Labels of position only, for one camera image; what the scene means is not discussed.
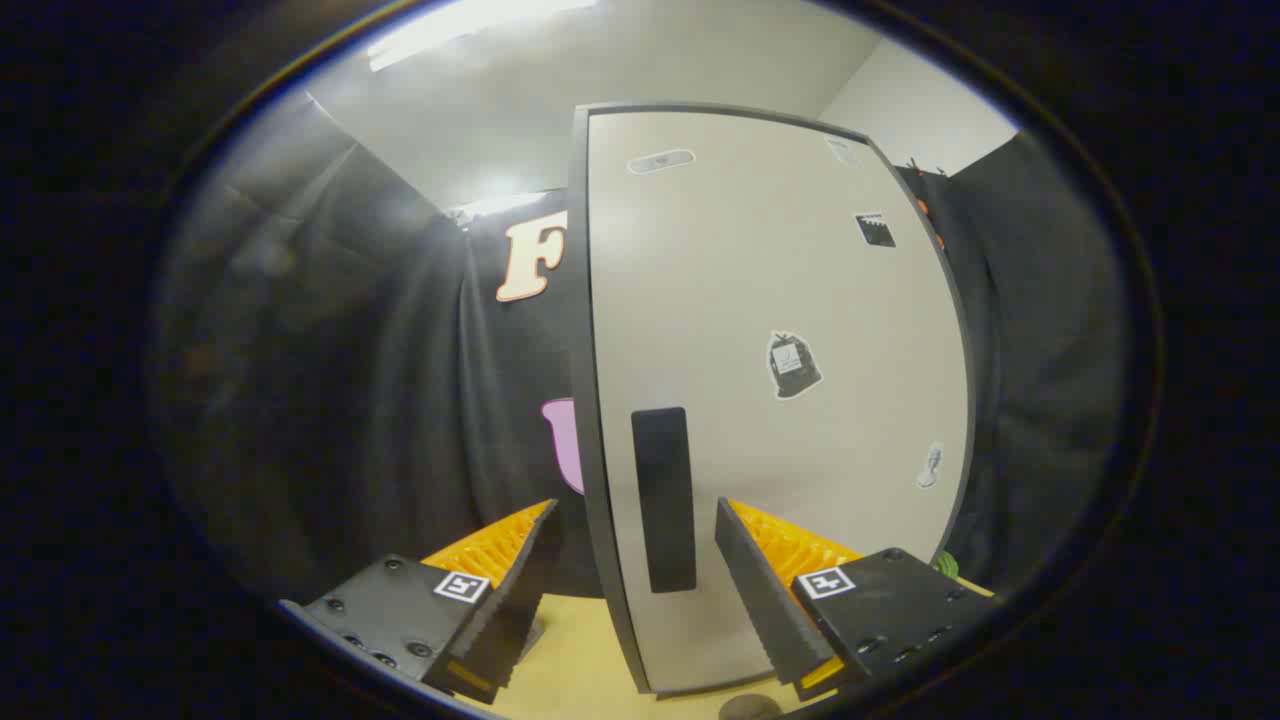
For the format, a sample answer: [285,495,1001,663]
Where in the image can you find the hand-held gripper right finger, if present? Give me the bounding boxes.
[714,496,998,703]

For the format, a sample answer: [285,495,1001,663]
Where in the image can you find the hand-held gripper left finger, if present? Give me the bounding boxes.
[278,498,563,704]

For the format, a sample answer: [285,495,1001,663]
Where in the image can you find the black cabinet door handle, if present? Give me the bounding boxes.
[630,406,698,594]

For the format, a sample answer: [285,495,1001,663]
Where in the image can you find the dark grey shoe cabinet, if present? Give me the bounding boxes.
[565,100,979,698]

